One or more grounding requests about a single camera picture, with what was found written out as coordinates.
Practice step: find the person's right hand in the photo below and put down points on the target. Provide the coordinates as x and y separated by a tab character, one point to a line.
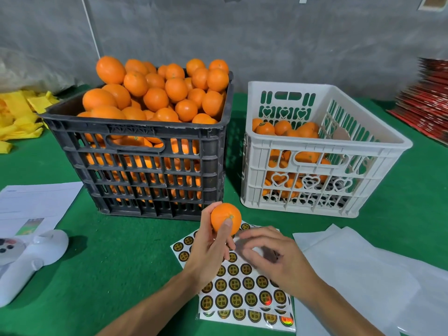
283	266

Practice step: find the person's left hand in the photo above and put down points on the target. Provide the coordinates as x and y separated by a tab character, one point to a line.
206	255

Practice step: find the single orange fruit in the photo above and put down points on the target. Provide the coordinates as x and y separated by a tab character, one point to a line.
226	217

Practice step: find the holographic sticker sheet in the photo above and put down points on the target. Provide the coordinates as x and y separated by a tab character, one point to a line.
241	283

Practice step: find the black plastic crate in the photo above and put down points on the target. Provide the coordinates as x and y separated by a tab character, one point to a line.
210	140

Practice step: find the heap of labelled oranges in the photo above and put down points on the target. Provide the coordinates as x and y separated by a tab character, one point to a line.
264	128

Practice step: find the white plastic crate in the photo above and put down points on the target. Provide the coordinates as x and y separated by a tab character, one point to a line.
283	85

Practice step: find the pile of oranges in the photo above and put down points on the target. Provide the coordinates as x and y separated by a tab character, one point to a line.
110	70

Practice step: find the person's left forearm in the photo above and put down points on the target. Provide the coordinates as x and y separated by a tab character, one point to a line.
154	311

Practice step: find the person's right forearm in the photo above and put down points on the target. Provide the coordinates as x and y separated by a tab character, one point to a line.
343	315

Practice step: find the white backing sheet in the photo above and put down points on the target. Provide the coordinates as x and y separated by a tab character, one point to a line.
350	276
430	297

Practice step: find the green felt table cover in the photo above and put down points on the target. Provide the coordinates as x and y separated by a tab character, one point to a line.
119	269

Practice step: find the white handheld controller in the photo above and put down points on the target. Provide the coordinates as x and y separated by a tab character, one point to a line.
38	252

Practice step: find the white printed paper sheet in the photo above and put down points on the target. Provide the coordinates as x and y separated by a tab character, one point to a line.
38	200

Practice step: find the stack of red cardboard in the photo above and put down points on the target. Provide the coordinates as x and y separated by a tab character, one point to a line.
427	101

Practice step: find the pile of yellow bags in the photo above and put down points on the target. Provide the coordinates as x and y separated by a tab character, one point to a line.
21	115

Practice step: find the beige woven sack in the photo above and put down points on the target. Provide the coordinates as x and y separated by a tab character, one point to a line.
31	70

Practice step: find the white pole with black base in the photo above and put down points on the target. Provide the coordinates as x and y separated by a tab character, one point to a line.
87	24

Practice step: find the beige wall plate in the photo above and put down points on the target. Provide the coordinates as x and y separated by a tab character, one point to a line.
434	2

